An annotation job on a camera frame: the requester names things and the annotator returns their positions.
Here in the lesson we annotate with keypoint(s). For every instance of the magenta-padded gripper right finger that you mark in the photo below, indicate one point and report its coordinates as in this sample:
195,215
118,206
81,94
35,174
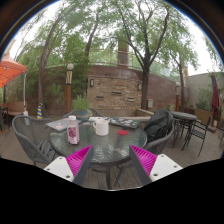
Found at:
165,166

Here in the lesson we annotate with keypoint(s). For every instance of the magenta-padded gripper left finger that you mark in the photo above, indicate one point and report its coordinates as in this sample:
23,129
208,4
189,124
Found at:
60,166

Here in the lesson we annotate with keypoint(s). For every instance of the pink drink bottle white cap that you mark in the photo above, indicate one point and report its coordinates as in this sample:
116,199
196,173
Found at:
73,133

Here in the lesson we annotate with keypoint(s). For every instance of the grey wicker chair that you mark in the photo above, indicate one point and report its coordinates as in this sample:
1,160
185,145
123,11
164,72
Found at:
160,145
28,133
94,112

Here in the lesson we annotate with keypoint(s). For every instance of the silver laptop with stickers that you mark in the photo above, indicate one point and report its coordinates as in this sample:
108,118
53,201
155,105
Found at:
58,125

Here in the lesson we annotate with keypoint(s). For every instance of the black metal chair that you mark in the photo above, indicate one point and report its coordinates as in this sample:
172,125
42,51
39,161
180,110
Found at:
198,133

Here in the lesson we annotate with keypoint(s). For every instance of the round dark patio table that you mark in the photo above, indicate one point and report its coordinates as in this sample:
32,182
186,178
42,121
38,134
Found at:
185,116

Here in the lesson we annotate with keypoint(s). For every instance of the white ceramic mug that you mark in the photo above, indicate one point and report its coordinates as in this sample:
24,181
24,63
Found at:
101,128

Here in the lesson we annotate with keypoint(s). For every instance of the blue yellow striped cone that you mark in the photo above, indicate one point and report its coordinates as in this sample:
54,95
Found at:
40,112

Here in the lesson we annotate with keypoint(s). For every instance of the white stickered flat tablet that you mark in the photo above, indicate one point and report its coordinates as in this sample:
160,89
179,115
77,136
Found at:
94,119

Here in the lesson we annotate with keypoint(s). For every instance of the dark laptop with stickers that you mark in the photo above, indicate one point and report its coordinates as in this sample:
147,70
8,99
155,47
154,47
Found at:
125,122

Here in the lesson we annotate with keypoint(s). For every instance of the green potted plant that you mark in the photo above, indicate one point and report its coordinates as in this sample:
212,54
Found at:
81,104

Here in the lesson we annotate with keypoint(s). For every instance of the dark outdoor chair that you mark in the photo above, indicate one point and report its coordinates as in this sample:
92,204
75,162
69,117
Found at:
4,118

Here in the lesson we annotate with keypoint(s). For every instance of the dark-trunked tall tree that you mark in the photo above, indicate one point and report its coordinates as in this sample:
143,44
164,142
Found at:
145,86

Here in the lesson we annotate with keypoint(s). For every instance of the closed maroon umbrella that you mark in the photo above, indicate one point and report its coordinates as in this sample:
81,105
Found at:
215,96

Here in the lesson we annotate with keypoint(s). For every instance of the slender leaning tree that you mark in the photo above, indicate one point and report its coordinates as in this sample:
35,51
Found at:
41,80

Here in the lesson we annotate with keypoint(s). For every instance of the orange patio umbrella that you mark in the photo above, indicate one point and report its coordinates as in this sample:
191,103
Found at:
10,70

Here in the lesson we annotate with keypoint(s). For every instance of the wooden lamp post globe light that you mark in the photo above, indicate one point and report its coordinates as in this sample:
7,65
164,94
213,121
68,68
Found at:
178,98
68,93

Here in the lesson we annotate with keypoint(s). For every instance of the black wall lamp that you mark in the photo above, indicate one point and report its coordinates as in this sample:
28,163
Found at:
91,82
139,86

